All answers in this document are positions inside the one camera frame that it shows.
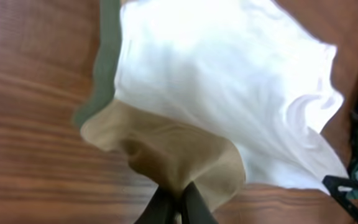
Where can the white beige garment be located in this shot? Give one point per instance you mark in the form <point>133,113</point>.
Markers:
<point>215,93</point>

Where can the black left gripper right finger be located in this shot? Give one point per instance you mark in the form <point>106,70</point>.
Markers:
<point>193,207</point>

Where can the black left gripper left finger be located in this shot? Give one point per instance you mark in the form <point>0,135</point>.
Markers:
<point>161,209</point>

